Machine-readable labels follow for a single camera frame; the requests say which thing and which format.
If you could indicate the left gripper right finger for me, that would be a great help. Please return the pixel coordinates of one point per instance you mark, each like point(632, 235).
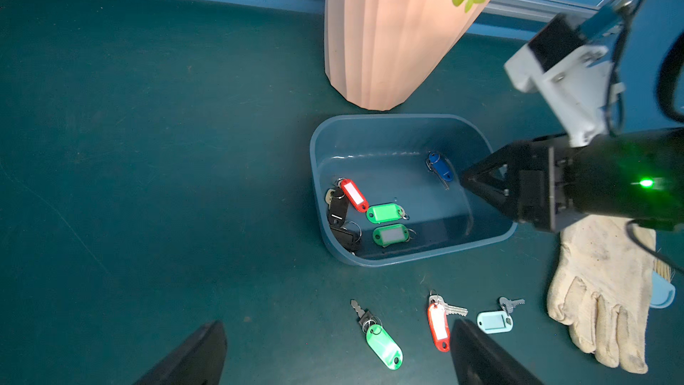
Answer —
point(478, 359)

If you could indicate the light blue tag key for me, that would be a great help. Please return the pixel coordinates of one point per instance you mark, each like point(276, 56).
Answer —
point(500, 321)

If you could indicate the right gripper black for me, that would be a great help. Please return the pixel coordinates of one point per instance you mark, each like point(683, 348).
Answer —
point(551, 185)

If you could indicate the beige work glove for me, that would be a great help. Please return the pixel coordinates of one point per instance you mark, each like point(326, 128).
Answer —
point(602, 290)

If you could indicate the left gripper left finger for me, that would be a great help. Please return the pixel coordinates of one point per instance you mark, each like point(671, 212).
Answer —
point(199, 359)

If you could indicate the pink flower pot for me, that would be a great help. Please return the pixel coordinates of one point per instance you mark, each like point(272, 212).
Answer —
point(378, 52)

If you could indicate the red tag key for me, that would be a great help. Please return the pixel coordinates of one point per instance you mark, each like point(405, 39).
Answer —
point(353, 194)
point(437, 312)

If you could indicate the green tag key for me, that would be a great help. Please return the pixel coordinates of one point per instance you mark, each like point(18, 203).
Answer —
point(386, 236)
point(377, 338)
point(385, 213)

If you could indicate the light blue brush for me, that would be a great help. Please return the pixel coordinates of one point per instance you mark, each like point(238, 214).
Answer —
point(663, 290)

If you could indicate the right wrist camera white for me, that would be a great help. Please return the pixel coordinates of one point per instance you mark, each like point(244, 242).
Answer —
point(569, 68)

